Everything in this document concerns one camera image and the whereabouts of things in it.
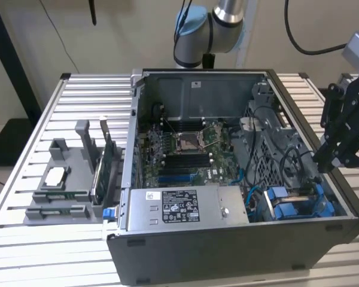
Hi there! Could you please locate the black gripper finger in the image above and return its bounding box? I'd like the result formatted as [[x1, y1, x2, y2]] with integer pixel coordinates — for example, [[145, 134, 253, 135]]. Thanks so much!
[[313, 83, 347, 173], [331, 118, 359, 169]]

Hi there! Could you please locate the black disk power wire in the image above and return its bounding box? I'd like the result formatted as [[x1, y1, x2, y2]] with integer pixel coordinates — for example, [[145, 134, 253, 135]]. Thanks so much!
[[293, 146, 317, 184]]

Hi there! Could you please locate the hard disk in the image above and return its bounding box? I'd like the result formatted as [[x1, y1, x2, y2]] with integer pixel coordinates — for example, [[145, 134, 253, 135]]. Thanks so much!
[[264, 184, 334, 221]]

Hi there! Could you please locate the black RAM slot bank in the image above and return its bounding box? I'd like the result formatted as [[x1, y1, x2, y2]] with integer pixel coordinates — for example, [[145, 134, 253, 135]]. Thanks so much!
[[163, 154, 212, 176], [163, 118, 205, 133]]

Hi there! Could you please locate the blue expansion slot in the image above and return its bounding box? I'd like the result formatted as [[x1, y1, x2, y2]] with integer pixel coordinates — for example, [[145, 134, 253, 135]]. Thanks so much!
[[157, 175, 199, 184]]

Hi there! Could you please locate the grey metal drive cage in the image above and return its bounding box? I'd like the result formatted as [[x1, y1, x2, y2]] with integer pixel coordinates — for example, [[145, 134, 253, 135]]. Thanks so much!
[[239, 80, 321, 192]]

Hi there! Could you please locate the blue plastic bay tab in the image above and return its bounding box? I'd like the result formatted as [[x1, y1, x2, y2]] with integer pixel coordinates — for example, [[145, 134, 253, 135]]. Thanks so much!
[[274, 203, 299, 219]]

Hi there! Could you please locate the green motherboard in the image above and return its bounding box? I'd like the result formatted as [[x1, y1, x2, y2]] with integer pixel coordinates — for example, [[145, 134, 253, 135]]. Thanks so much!
[[137, 119, 243, 188]]

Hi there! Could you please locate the metal socket cover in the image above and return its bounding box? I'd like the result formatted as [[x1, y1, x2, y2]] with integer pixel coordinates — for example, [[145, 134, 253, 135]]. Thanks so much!
[[202, 125, 224, 147]]

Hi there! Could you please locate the CPU socket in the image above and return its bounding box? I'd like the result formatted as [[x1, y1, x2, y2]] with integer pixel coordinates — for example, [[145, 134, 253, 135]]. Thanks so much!
[[175, 133, 204, 152]]

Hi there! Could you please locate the silver power supply unit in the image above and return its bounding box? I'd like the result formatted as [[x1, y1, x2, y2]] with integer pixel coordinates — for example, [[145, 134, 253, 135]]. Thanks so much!
[[127, 185, 249, 233]]

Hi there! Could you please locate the thin metal locking lever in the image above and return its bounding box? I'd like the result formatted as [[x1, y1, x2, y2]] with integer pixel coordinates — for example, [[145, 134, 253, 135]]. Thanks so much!
[[163, 116, 180, 135]]

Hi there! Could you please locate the black PC case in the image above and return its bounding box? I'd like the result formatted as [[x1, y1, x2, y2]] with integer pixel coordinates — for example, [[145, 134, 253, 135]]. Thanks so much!
[[106, 68, 359, 286]]

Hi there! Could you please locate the green graphics card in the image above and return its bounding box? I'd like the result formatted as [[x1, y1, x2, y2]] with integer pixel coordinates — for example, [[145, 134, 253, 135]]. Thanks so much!
[[89, 115, 122, 207]]

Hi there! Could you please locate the grey parts rack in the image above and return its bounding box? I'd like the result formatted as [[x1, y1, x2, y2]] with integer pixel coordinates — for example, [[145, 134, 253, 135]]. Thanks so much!
[[23, 119, 125, 225]]

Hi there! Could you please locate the green RAM stick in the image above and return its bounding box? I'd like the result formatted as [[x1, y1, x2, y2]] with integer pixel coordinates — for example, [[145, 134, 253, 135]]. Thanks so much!
[[46, 193, 78, 200], [38, 210, 74, 216]]

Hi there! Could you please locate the silver CPU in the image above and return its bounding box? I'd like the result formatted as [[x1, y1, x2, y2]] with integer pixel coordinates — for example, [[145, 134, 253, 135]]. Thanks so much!
[[44, 167, 72, 188]]

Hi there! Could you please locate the black slanted pole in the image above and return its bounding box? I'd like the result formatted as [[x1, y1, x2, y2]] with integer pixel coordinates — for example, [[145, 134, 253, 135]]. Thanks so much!
[[0, 0, 43, 120]]

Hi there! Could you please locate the black box on floor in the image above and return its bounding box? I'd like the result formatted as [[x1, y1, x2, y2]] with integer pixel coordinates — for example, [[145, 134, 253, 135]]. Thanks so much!
[[0, 118, 34, 167]]

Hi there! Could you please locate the blue cable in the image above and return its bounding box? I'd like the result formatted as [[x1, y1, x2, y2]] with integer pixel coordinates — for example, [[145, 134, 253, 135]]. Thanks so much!
[[235, 169, 260, 215]]

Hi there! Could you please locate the thick black camera cable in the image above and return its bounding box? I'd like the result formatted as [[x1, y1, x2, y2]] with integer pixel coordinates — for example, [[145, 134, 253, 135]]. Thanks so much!
[[284, 0, 348, 55]]

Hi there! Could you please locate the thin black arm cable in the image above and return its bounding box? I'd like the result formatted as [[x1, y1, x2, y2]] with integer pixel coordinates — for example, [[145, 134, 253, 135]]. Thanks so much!
[[174, 0, 194, 39]]

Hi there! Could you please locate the black hanging strap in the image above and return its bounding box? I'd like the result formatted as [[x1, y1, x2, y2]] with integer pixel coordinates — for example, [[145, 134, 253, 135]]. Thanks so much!
[[88, 0, 97, 26]]

